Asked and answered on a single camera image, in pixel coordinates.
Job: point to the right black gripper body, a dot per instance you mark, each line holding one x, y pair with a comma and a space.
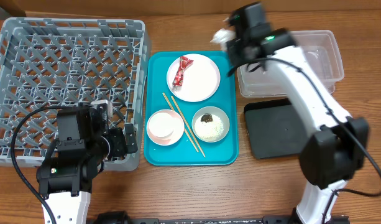
235, 50

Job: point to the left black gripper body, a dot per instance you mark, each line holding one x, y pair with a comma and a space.
117, 144

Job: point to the white tissue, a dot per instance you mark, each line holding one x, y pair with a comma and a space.
221, 37

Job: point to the white cup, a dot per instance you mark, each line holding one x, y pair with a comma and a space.
160, 124

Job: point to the red snack wrapper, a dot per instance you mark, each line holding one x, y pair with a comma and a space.
184, 63

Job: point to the dark brown food lump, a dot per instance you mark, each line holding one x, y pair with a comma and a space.
206, 118

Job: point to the grey bowl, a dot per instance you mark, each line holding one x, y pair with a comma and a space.
213, 110

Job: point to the white rice pile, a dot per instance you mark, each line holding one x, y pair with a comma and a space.
209, 132

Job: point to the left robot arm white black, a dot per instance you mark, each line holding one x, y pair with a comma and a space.
65, 181

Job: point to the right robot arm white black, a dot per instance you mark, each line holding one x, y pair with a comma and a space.
336, 143

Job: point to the small pink bowl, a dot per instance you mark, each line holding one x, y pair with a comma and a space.
172, 139

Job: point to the wooden chopstick left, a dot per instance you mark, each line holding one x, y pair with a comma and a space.
179, 126

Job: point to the wooden chopstick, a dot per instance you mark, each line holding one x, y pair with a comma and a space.
188, 126
179, 126

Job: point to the large white round plate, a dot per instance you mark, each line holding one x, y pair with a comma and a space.
200, 80

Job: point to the wooden chopstick right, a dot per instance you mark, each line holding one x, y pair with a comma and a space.
188, 126

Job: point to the teal plastic serving tray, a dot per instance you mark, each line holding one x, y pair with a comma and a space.
182, 153

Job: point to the clear plastic bin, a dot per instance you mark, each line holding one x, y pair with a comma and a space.
322, 53

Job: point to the black rectangular tray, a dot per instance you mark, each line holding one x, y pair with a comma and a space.
274, 129

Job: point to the grey plastic dish rack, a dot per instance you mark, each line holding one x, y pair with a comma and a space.
45, 62

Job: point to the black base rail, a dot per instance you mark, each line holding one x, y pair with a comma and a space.
123, 217

